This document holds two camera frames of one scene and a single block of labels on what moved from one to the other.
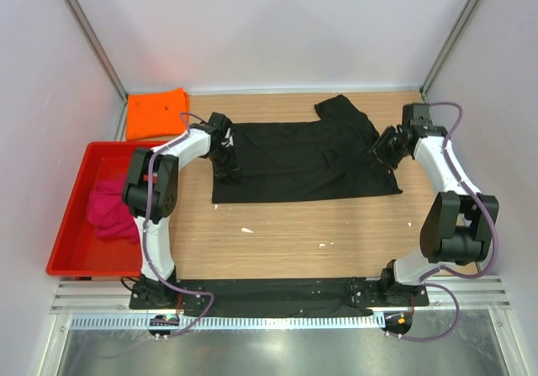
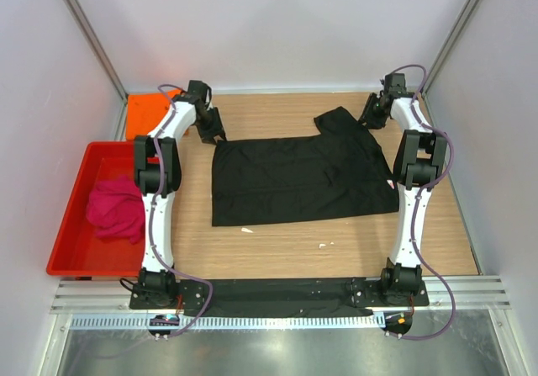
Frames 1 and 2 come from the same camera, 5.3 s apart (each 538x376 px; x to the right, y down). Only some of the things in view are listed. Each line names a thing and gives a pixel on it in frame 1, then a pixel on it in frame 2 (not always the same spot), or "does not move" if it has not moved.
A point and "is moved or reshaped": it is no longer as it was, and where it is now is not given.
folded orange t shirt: (156, 113) does not move
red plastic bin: (77, 251) does not move
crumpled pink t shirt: (107, 211) does not move
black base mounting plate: (276, 297) does not move
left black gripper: (229, 171) to (208, 136)
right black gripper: (378, 149) to (366, 116)
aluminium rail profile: (477, 294) does not move
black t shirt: (331, 157) is moved or reshaped
